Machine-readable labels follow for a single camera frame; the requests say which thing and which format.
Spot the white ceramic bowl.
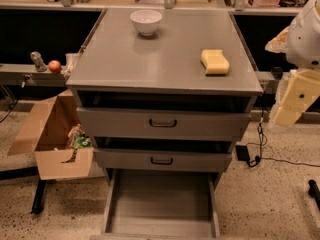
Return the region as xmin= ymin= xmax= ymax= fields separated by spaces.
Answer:
xmin=130 ymin=10 xmax=162 ymax=36

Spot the grey drawer cabinet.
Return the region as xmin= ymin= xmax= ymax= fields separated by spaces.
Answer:
xmin=65 ymin=7 xmax=264 ymax=192

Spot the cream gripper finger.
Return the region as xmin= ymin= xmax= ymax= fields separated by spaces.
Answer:
xmin=272 ymin=107 xmax=301 ymax=127

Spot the black floor cable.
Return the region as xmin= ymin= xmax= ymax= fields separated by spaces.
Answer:
xmin=247 ymin=108 xmax=320 ymax=169

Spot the black table leg base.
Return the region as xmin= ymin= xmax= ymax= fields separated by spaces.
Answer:
xmin=31 ymin=180 xmax=46 ymax=215

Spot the brown cardboard box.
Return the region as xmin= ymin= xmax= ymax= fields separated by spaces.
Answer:
xmin=8 ymin=90 xmax=103 ymax=180

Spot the red apple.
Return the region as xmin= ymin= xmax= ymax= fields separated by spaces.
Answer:
xmin=48 ymin=60 xmax=62 ymax=73

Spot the yellow sponge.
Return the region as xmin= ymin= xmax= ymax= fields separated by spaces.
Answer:
xmin=201 ymin=49 xmax=229 ymax=75

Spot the grey middle drawer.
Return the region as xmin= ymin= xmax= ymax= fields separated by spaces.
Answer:
xmin=94 ymin=148 xmax=232 ymax=172

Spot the black power adapter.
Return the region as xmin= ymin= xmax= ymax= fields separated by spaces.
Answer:
xmin=236 ymin=145 xmax=250 ymax=162

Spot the black cylinder on floor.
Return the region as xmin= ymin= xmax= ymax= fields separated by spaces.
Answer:
xmin=308 ymin=180 xmax=320 ymax=210

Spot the grey side shelf rail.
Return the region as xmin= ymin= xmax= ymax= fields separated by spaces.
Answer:
xmin=0 ymin=64 xmax=68 ymax=87

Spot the black remote device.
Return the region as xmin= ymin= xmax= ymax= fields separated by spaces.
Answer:
xmin=270 ymin=67 xmax=283 ymax=79

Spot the small grey figurine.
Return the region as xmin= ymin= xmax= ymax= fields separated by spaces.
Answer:
xmin=30 ymin=51 xmax=47 ymax=72

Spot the green snack packet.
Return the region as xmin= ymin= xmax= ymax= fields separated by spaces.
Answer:
xmin=70 ymin=135 xmax=92 ymax=149

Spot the grey top drawer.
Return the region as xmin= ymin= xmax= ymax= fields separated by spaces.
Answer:
xmin=77 ymin=108 xmax=250 ymax=141

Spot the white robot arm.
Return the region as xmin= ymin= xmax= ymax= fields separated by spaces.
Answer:
xmin=265 ymin=0 xmax=320 ymax=129

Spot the grey open bottom drawer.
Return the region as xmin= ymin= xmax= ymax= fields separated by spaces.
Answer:
xmin=90 ymin=170 xmax=220 ymax=240

